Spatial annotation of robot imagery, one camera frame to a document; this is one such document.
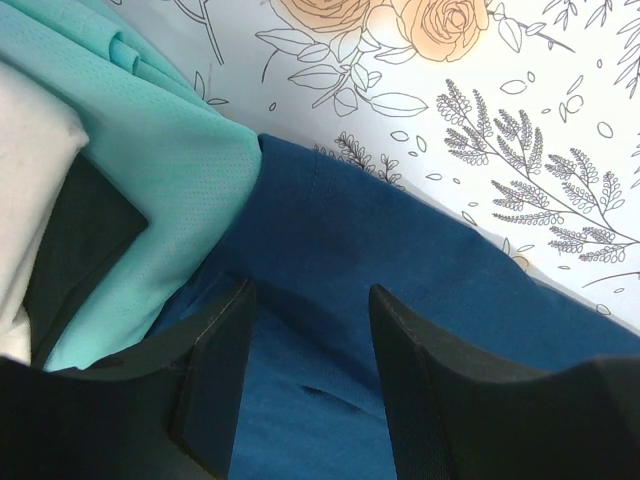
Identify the teal folded t-shirt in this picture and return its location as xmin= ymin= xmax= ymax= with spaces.
xmin=1 ymin=1 xmax=261 ymax=371

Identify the floral patterned table mat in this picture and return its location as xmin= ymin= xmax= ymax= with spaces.
xmin=113 ymin=1 xmax=639 ymax=331

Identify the navy blue mickey t-shirt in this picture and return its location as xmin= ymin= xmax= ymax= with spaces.
xmin=154 ymin=135 xmax=639 ymax=479

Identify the cream folded t-shirt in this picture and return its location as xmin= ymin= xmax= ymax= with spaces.
xmin=1 ymin=64 xmax=88 ymax=365

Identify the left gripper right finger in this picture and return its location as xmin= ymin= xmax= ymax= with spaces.
xmin=369 ymin=285 xmax=639 ymax=479

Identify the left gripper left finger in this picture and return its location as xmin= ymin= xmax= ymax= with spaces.
xmin=1 ymin=281 xmax=256 ymax=480

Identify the black folded t-shirt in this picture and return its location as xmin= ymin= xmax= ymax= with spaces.
xmin=24 ymin=155 xmax=148 ymax=368

